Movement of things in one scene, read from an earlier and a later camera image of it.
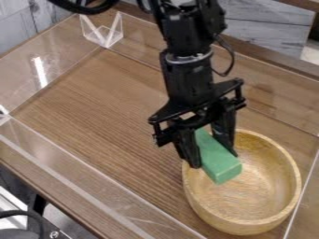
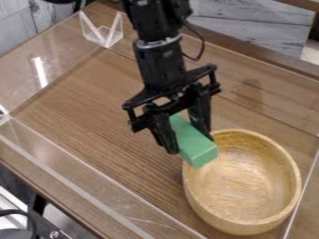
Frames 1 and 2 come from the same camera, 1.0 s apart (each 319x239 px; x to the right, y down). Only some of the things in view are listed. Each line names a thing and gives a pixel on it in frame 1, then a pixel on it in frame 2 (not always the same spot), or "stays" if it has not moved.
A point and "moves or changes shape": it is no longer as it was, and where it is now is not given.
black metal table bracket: (37, 206) stays
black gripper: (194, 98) -> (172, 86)
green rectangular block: (220, 161) moves or changes shape
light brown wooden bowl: (257, 197) stays
